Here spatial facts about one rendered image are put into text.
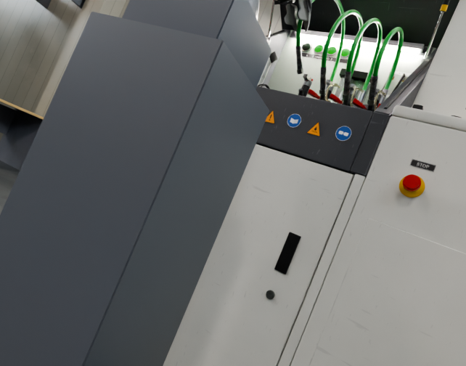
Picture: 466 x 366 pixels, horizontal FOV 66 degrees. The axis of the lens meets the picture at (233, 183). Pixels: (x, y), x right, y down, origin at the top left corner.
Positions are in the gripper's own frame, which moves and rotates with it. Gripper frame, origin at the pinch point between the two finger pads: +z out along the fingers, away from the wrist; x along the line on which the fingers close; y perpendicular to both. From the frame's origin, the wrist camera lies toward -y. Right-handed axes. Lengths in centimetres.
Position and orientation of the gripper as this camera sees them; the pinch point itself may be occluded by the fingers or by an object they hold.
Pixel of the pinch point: (303, 27)
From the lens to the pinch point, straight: 126.6
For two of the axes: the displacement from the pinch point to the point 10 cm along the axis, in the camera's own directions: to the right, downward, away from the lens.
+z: 2.8, 9.0, 3.3
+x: 7.2, 0.3, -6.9
